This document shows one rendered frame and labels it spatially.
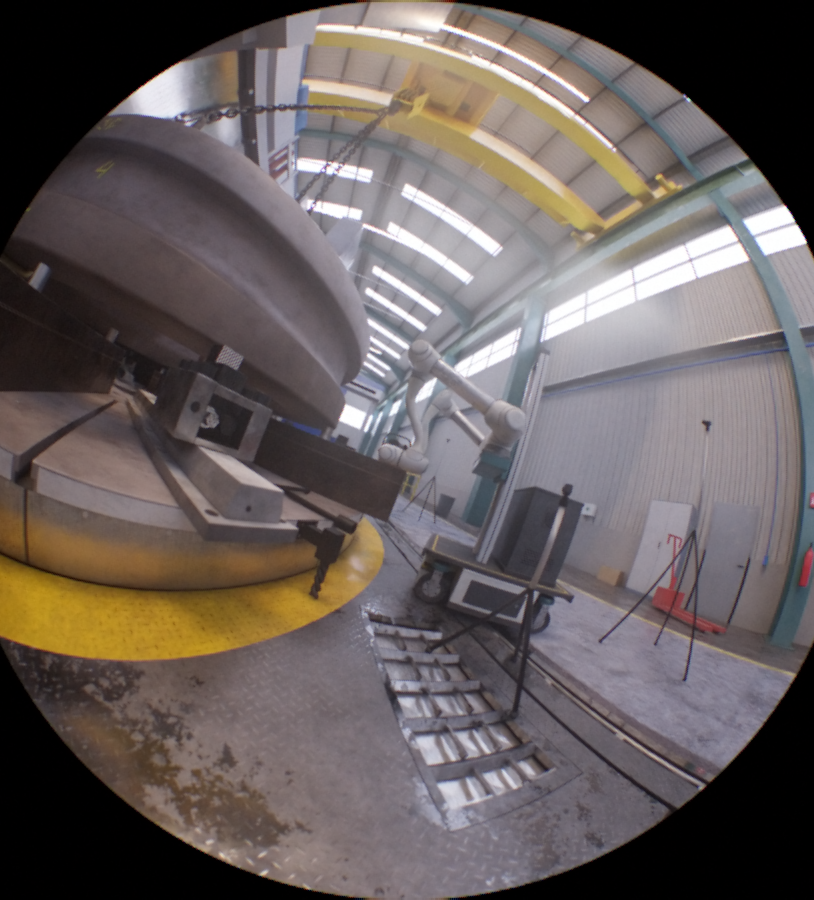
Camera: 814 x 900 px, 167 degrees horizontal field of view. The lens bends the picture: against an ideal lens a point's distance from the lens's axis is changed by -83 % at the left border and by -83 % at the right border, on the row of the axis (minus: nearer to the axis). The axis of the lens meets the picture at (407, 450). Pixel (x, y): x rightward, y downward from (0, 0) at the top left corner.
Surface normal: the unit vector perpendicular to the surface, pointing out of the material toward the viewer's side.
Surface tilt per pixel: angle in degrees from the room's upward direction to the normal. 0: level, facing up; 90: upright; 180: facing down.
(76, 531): 90
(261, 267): 90
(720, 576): 90
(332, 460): 90
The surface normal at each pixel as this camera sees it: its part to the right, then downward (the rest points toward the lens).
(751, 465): -0.89, -0.37
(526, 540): -0.15, -0.18
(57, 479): 0.78, 0.23
